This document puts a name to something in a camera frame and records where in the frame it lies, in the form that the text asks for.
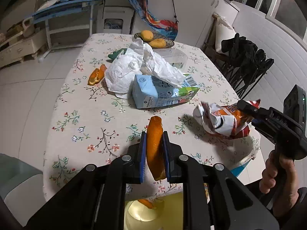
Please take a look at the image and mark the yellow mango left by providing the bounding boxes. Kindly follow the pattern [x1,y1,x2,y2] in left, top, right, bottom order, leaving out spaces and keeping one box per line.
[140,30,154,42]

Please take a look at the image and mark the white tv cabinet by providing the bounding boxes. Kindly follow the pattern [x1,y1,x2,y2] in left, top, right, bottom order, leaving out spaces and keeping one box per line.
[1,23,47,67]

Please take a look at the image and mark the orange peel in basin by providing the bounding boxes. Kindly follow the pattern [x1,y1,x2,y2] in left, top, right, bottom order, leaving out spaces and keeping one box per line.
[138,199,156,209]

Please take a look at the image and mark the white pillow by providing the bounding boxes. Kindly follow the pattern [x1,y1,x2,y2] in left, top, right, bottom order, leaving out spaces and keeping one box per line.
[215,17,236,54]

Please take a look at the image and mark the blue milk carton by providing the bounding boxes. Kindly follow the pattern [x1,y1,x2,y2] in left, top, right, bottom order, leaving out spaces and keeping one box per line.
[132,75,200,109]

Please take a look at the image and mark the white stool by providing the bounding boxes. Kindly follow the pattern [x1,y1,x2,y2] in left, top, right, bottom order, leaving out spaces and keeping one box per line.
[96,5,135,34]

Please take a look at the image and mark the blue study desk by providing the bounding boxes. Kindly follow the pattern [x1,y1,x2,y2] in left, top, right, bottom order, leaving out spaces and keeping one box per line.
[30,0,105,63]

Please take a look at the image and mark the white jug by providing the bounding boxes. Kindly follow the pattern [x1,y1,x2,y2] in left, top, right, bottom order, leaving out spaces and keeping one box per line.
[22,17,35,38]

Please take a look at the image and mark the snack bag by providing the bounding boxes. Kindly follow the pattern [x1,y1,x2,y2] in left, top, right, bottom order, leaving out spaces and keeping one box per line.
[193,101,253,139]

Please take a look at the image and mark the orange peel piece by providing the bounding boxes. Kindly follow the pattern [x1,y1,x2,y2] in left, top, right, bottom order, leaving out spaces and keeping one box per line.
[146,116,166,181]
[87,64,107,86]

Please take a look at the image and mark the white plastic bag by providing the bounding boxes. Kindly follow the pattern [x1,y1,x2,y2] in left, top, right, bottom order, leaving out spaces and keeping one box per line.
[105,39,185,97]

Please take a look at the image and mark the checked blue under cloth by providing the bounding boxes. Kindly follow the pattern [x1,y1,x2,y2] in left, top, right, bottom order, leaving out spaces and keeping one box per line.
[230,161,250,177]

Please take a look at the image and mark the wooden chair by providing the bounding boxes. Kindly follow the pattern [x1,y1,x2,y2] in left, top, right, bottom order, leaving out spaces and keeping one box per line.
[202,13,274,99]

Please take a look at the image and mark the fruit plate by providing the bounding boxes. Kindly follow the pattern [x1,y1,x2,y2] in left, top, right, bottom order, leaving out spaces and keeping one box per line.
[134,33,174,49]

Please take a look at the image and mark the black clothes on chair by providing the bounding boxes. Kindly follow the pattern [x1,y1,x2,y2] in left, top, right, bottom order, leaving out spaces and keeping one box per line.
[222,33,274,87]

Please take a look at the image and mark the yellow mango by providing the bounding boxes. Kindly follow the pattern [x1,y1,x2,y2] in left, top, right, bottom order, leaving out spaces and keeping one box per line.
[148,38,167,49]
[140,30,154,42]

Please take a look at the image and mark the clear plastic bottle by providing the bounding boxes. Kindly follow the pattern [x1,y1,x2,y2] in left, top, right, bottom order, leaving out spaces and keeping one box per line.
[153,48,188,71]

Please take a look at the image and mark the colourful hanging bag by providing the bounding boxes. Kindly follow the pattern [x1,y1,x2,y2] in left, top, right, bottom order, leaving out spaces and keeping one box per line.
[129,0,178,40]

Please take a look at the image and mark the person's right hand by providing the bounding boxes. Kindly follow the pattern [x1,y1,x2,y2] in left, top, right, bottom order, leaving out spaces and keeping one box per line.
[259,150,299,217]

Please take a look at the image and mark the yellow plastic basin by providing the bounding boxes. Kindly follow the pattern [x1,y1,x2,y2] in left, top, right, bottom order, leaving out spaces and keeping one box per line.
[124,192,183,230]

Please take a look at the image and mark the yellow mango right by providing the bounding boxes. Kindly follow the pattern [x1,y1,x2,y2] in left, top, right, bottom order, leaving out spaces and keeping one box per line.
[148,38,167,49]

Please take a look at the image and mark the floral white tablecloth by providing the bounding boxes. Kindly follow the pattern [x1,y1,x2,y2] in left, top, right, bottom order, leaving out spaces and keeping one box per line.
[43,33,264,199]

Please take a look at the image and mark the green toy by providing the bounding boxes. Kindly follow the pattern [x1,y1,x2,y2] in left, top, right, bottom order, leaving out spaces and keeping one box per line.
[108,48,127,61]

